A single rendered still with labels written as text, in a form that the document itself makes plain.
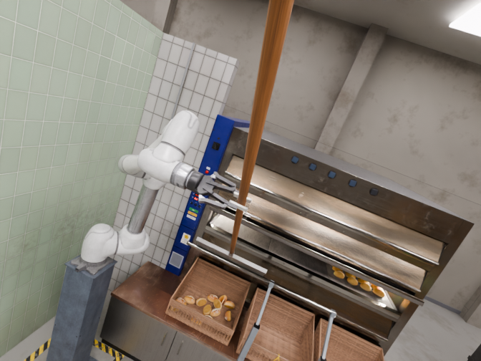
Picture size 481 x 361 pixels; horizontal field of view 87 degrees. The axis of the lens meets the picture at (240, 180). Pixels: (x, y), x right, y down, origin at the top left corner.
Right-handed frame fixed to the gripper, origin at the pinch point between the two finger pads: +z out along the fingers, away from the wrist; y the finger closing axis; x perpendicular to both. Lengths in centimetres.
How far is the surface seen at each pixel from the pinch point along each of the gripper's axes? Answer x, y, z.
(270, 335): -167, 36, 58
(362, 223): -103, -66, 86
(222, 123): -82, -89, -49
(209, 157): -103, -65, -50
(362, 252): -119, -50, 97
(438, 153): -295, -370, 272
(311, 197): -103, -69, 41
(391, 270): -120, -46, 122
